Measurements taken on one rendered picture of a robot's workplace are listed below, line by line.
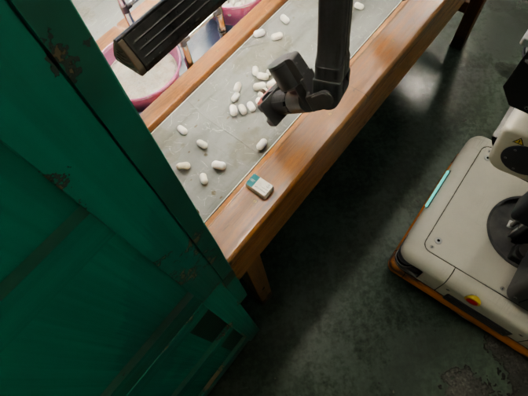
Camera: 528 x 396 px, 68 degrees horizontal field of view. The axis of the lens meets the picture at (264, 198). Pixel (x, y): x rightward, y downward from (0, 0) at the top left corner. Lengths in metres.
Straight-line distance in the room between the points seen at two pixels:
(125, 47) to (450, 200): 1.19
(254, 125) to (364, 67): 0.35
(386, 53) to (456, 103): 1.02
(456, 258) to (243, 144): 0.84
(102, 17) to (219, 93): 0.54
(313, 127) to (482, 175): 0.81
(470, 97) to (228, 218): 1.59
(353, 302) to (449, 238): 0.45
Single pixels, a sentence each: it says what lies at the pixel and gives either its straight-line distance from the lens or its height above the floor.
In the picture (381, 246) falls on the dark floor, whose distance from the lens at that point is 1.73.
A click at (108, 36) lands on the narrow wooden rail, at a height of 0.76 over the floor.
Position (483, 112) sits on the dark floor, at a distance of 2.20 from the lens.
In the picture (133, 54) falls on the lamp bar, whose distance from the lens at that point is 0.82.
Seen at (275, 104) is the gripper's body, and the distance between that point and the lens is 0.91.
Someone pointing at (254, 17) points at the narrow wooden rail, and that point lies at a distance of 1.32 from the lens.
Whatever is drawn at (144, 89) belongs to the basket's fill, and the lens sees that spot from 1.24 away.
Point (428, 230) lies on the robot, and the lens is 1.49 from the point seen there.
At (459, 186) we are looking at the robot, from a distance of 1.60.
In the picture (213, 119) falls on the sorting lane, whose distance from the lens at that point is 1.11.
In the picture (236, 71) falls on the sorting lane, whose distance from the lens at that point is 1.20.
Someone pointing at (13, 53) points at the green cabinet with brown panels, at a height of 1.45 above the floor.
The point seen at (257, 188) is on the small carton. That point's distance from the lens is 0.92.
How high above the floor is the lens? 1.61
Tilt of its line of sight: 64 degrees down
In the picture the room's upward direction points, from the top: 11 degrees counter-clockwise
